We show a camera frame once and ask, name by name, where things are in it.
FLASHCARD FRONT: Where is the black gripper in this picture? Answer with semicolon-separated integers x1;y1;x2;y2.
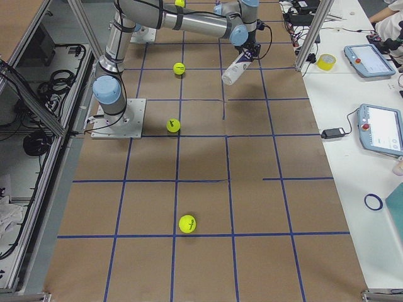
236;18;264;60

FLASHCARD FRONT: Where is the clear tennis ball can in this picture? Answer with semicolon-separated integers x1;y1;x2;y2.
222;52;253;86

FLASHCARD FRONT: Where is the tennis ball middle far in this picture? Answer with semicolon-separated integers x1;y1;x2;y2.
173;62;186;76

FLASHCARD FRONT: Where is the tennis ball far edge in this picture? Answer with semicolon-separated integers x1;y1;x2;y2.
174;0;185;8

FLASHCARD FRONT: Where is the tennis ball near base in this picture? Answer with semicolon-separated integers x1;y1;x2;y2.
166;118;181;133

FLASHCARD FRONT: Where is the tennis ball front centre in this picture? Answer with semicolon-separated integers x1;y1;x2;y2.
178;215;196;233

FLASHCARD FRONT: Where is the yellow tape roll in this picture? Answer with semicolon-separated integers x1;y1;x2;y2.
317;53;336;71

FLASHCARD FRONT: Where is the upper blue teach pendant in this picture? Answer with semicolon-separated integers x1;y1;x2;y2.
344;44;395;78

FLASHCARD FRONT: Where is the blue teach pendant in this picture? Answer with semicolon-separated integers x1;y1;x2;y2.
344;44;395;78
357;104;402;157

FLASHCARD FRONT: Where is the black power adapter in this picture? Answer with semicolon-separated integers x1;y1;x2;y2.
321;127;346;139

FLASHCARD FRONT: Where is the lower blue teach pendant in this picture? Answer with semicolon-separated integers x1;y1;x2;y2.
357;104;402;157

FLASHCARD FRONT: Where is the teal box corner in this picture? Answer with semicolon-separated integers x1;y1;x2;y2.
386;183;403;238

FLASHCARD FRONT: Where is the aluminium frame post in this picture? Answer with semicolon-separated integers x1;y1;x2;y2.
295;0;334;71

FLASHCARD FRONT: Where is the blue tape ring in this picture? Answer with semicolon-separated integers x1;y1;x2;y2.
364;193;383;211

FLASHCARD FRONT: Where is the aluminium cart frame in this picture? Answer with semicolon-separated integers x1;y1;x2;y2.
1;1;97;298

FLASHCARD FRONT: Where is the black cable bundle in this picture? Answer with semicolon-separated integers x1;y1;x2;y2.
22;130;51;157

